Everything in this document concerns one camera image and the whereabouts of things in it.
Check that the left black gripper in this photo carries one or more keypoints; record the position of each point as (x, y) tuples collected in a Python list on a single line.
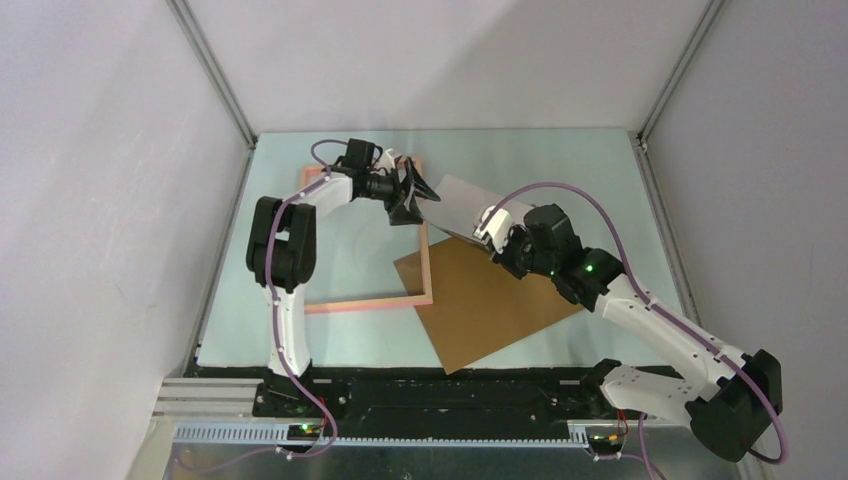
[(397, 211)]

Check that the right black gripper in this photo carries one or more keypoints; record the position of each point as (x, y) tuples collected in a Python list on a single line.
[(515, 233)]

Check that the Great Wall photo print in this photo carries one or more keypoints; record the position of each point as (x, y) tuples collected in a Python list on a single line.
[(460, 207)]

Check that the clear acrylic sheet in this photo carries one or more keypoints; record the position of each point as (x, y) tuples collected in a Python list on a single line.
[(358, 252)]

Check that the pink wooden photo frame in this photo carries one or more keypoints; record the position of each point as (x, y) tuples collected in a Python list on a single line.
[(424, 265)]

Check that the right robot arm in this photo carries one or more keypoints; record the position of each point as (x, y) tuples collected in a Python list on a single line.
[(725, 396)]

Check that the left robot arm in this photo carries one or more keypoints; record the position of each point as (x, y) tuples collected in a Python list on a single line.
[(282, 245)]

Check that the brown cardboard backing board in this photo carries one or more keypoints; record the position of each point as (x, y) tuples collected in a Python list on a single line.
[(478, 308)]

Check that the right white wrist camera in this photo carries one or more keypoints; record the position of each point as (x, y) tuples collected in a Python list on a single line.
[(493, 228)]

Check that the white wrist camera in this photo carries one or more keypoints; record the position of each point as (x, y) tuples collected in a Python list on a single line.
[(387, 161), (493, 228)]

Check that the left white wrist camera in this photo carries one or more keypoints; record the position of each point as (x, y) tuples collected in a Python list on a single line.
[(387, 161)]

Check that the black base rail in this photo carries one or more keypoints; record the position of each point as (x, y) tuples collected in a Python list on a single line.
[(427, 403)]

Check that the left aluminium corner post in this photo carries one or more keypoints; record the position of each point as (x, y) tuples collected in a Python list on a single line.
[(209, 63)]

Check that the aluminium corner post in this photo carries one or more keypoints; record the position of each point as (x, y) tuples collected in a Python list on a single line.
[(682, 65), (209, 63)]

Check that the right aluminium corner post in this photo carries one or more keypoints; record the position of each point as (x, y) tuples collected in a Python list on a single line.
[(682, 65)]

